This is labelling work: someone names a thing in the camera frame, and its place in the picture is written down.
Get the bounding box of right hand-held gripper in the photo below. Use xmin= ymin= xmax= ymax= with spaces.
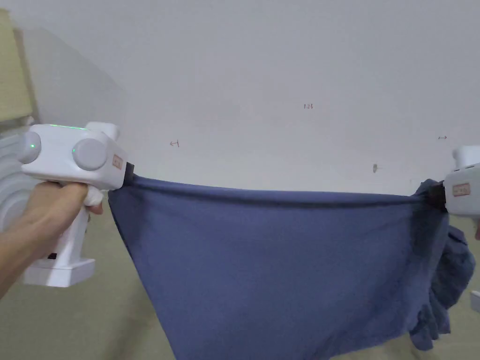
xmin=427 ymin=144 xmax=480 ymax=314

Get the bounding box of beige curtain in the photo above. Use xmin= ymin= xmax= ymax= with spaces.
xmin=0 ymin=8 xmax=40 ymax=121

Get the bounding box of dark blue shirt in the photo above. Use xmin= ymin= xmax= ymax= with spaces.
xmin=107 ymin=174 xmax=477 ymax=360

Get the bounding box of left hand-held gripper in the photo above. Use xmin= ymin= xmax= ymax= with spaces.
xmin=16 ymin=121 xmax=136 ymax=288

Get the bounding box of person's left hand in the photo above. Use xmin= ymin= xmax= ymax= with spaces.
xmin=0 ymin=181 xmax=105 ymax=301

